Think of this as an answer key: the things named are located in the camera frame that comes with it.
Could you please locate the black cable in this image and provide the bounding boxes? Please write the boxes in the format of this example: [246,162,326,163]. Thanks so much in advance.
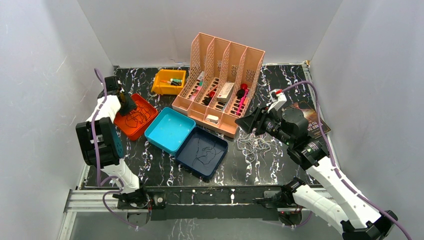
[192,139,221,167]
[123,105,154,129]

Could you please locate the white pink box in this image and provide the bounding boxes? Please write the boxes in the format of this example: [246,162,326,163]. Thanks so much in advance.
[217,82,235,103]

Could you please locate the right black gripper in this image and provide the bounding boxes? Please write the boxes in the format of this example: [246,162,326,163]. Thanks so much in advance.
[234,104,293,147]

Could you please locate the markers in yellow bin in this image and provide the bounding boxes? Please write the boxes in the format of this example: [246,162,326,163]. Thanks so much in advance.
[160,78,183,86]

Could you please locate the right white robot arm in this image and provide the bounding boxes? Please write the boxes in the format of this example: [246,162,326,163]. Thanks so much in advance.
[235,107,397,240]

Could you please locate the brown book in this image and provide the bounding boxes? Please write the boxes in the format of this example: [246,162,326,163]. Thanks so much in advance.
[288,100,322,139]

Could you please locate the white stapler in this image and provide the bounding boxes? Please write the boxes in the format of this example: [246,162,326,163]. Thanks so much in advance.
[205,114,219,124]

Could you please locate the teal plastic tray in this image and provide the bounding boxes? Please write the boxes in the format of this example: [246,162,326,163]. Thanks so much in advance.
[144,107,196,157]

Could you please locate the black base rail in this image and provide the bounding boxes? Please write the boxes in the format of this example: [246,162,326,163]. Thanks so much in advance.
[112,185,319,229]

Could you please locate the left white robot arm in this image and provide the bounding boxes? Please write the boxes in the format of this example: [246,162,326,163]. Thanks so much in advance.
[75,76,150,208]

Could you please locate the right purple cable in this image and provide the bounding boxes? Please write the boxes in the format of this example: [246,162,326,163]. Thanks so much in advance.
[276,80,413,240]

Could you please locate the thin cables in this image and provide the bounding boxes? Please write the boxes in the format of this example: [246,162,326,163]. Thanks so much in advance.
[235,127,274,160]

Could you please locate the dark blue plastic tray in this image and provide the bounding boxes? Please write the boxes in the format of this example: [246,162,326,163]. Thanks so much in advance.
[175,127,229,182]

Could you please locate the red black bottle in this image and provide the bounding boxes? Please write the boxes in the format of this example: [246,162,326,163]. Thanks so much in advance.
[236,83,248,100]

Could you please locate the yellow plastic bin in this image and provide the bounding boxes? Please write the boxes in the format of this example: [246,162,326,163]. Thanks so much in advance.
[151,69,187,95]

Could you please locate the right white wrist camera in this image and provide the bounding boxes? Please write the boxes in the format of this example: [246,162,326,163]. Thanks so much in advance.
[267,89,287,113]

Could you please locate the pink pen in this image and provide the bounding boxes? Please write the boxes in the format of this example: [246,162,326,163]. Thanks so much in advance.
[236,88,249,116]

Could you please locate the peach file organizer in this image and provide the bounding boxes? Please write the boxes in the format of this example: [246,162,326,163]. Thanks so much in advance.
[172,33,265,138]

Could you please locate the orange plastic tray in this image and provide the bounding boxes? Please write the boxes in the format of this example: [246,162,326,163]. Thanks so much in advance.
[114,93,159,141]

